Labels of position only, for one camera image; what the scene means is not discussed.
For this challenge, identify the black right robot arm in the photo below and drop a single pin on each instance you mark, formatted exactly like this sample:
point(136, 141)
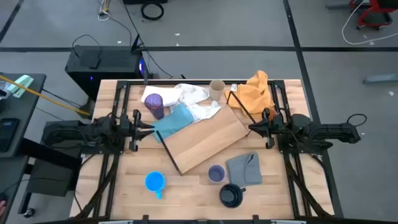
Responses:
point(329, 130)

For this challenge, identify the black smartphone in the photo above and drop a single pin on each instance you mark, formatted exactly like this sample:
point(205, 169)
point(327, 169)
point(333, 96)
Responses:
point(7, 133)

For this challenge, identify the black side desk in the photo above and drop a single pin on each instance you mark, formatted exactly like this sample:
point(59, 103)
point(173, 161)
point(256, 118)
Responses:
point(25, 109)

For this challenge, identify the white cloth tag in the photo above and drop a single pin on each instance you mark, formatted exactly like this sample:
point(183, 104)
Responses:
point(234, 87)

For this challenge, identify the blue plastic mug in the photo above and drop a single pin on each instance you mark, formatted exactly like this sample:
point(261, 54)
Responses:
point(155, 182)

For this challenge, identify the white cloth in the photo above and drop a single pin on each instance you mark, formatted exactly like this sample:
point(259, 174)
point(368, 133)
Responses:
point(189, 93)

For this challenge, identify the lavender cup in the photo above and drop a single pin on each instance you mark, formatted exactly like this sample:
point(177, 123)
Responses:
point(216, 173)

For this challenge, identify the wooden shelf black metal frame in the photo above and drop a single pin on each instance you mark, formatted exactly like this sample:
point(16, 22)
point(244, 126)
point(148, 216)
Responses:
point(205, 137)

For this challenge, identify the mint green stapler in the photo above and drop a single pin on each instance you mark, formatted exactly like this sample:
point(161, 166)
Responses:
point(20, 84)

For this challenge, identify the black computer tower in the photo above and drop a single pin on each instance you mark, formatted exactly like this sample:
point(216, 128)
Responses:
point(109, 65)

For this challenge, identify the black wifi antenna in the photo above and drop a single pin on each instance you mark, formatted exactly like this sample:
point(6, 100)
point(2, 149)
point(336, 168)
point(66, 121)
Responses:
point(136, 43)

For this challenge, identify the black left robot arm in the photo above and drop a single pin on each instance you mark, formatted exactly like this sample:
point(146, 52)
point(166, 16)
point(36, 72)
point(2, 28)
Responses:
point(77, 133)

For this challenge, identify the orange cloth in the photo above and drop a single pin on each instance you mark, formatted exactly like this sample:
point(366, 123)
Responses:
point(255, 93)

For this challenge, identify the black stand with caster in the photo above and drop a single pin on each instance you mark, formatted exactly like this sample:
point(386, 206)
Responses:
point(49, 177)

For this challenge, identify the black speckled mug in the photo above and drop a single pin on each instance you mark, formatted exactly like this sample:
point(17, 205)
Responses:
point(230, 196)

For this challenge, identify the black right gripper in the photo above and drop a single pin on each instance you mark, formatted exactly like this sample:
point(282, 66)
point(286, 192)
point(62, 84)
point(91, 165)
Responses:
point(273, 127)

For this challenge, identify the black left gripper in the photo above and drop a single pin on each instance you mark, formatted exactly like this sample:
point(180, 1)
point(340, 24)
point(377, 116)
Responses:
point(130, 129)

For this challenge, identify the wooden workbench grey legs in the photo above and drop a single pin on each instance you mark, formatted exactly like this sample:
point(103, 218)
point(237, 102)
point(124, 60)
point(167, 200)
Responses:
point(379, 78)

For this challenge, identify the beige ribbed cup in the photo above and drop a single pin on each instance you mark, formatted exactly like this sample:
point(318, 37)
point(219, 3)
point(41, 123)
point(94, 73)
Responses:
point(216, 90)

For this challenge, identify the person's hand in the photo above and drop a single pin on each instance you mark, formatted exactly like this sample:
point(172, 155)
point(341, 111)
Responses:
point(2, 208)

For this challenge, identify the purple faceted plastic tumbler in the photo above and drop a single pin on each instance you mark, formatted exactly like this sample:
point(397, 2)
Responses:
point(154, 104)

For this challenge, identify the grey folded cloth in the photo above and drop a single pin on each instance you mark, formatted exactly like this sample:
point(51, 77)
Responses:
point(242, 171)

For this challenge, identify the teal cloth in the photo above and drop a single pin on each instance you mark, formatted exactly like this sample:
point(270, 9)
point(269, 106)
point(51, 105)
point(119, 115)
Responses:
point(174, 121)

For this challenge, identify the yellow rod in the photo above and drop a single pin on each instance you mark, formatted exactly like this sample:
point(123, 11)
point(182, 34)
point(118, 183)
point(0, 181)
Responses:
point(46, 98)

